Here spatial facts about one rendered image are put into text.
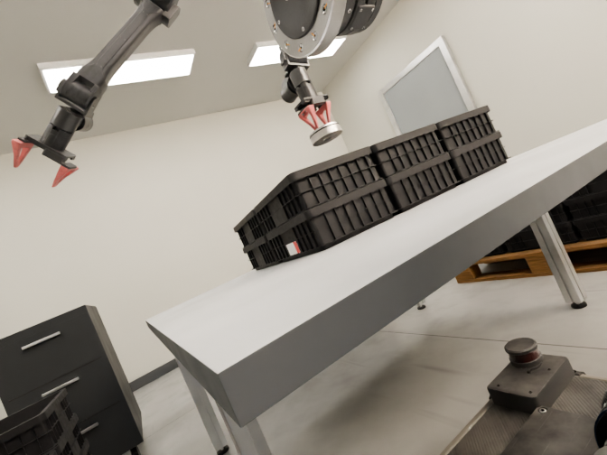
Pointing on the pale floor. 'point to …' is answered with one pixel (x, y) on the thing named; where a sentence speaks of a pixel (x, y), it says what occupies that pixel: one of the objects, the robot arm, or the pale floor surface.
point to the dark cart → (73, 378)
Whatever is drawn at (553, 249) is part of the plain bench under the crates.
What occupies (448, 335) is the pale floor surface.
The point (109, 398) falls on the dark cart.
